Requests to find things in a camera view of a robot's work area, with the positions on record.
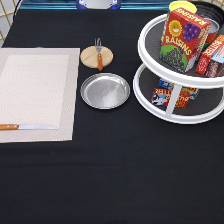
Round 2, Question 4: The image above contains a white two-tier turntable shelf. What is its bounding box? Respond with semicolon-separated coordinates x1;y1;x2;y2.
133;14;224;124

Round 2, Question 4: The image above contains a wooden handled fork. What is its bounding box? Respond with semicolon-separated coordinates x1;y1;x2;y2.
95;38;103;71

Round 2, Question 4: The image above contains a wooden handled knife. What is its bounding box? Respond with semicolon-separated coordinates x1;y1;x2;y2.
0;124;57;130

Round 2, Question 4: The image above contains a round silver metal plate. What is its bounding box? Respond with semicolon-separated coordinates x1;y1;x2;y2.
80;73;130;109

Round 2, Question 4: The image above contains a blue yellow small box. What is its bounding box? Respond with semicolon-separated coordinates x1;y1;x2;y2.
159;79;199;100

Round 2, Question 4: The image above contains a red raisins box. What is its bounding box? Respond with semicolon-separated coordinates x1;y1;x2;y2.
160;8;211;73

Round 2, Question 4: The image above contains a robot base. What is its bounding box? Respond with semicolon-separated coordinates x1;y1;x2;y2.
76;0;121;9

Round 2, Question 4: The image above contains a beige woven placemat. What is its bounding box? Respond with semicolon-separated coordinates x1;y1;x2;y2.
0;48;80;143

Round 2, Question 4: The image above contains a yellow lidded container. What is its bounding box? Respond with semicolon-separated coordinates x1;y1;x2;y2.
169;0;197;13

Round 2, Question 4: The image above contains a red labelled tin can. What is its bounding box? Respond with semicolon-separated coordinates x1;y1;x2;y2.
203;19;219;50

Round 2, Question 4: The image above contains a red blue butter box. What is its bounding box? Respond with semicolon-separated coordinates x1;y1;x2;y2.
151;89;190;107

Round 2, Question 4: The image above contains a round wooden coaster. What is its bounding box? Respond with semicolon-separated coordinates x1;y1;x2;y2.
80;46;113;68

